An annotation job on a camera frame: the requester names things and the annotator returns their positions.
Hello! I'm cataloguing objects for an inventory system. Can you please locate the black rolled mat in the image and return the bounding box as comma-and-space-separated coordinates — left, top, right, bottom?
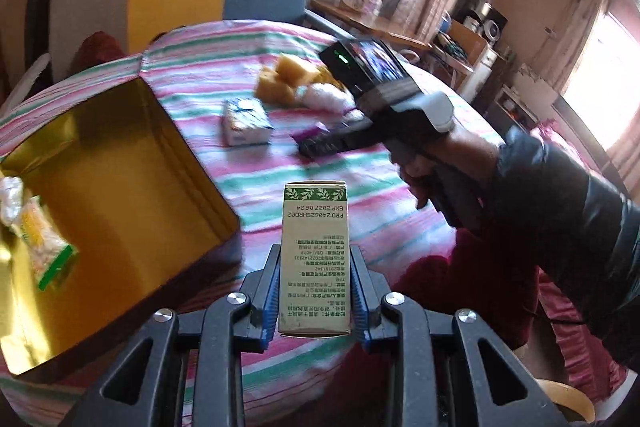
25, 0, 62, 72

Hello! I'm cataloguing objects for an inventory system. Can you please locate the blue and white tissue pack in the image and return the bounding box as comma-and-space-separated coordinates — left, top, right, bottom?
222, 98, 273, 146

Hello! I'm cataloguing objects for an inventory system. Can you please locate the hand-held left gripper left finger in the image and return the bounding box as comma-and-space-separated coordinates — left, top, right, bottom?
62, 244, 283, 427

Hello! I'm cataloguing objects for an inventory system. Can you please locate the white foam piece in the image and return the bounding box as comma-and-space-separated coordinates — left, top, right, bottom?
0, 54, 53, 108

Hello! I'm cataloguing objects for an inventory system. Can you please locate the green and white small carton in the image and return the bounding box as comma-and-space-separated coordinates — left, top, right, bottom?
277, 181, 352, 339

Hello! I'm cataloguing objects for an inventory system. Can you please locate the yellow snack packet green label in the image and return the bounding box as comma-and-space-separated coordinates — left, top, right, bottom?
12, 196, 81, 293

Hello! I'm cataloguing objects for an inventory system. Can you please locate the small yellow sponge piece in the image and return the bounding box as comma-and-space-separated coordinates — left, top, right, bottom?
276, 53, 315, 86

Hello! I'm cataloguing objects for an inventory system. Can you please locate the gold metal tray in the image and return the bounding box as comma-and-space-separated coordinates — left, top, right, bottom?
0, 77, 243, 378

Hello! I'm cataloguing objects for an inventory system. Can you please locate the dark red cloth on chair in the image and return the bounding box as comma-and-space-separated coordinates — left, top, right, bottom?
80, 32, 126, 70

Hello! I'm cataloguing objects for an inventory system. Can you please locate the white wrapped ball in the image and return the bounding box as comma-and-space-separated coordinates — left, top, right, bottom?
299, 83, 352, 114
0, 176, 24, 226

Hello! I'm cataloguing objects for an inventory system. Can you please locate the person's right hand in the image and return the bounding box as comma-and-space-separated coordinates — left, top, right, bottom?
400, 129, 501, 208

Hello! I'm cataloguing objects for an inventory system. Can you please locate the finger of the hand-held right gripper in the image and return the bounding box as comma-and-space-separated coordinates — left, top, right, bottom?
298, 117, 376, 158

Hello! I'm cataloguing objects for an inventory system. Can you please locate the large yellow sponge block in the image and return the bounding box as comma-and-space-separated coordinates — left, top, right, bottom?
256, 68, 297, 105

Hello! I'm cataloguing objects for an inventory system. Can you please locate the black silver appliance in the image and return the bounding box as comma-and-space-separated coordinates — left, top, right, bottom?
457, 0, 508, 42

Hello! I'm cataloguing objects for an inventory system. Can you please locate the person's right forearm dark sleeve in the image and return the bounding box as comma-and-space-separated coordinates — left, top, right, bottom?
482, 126, 640, 365

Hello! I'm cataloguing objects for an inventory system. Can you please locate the wooden desk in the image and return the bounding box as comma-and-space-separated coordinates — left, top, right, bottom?
310, 0, 431, 52

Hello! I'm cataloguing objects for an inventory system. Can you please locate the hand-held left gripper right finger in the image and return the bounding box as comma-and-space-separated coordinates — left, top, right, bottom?
350, 244, 571, 427

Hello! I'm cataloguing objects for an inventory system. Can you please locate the white cabinet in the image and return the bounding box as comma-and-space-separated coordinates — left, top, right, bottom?
432, 24, 498, 95

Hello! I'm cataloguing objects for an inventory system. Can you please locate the purple snack packet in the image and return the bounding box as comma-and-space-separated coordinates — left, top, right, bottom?
292, 123, 328, 146

